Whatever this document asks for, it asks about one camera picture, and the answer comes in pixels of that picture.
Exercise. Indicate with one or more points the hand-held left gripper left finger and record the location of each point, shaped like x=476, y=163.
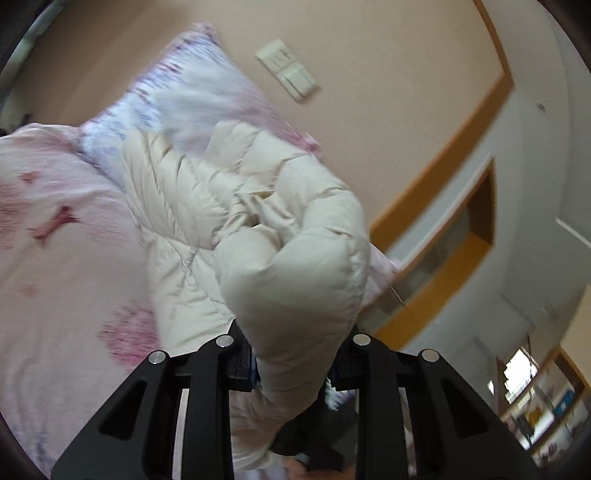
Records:
x=240, y=364

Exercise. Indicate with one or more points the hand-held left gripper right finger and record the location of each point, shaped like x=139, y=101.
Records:
x=346, y=369

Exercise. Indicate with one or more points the cream quilted down jacket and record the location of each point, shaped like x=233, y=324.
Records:
x=286, y=286

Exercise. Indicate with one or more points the white wall switch plate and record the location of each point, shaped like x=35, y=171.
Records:
x=277, y=57
x=301, y=82

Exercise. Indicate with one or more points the pink floral bed sheet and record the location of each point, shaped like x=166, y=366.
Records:
x=69, y=277

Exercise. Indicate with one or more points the cluttered shelf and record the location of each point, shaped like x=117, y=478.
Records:
x=545, y=410

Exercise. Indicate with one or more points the wooden wall trim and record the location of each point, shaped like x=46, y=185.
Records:
x=503, y=78

